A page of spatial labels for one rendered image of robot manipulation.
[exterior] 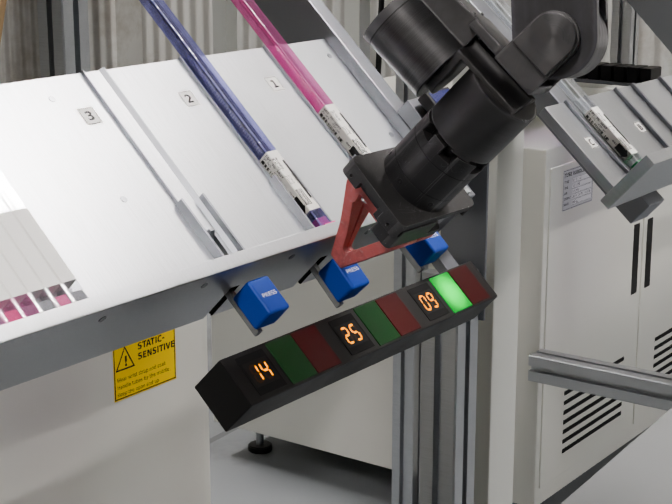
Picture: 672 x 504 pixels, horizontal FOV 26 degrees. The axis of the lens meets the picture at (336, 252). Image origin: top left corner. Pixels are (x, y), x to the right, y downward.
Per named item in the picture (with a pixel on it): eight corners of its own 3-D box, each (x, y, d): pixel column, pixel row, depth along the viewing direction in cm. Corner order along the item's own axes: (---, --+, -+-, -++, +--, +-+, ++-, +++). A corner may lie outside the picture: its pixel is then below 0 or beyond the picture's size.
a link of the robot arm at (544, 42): (588, 37, 96) (604, 39, 104) (472, -89, 97) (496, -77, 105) (458, 160, 99) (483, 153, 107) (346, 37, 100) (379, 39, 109)
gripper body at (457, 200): (335, 173, 105) (396, 106, 101) (411, 154, 113) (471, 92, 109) (387, 243, 104) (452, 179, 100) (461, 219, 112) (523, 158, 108)
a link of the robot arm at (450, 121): (527, 119, 98) (557, 100, 103) (459, 45, 99) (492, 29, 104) (463, 182, 102) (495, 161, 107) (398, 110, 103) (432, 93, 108)
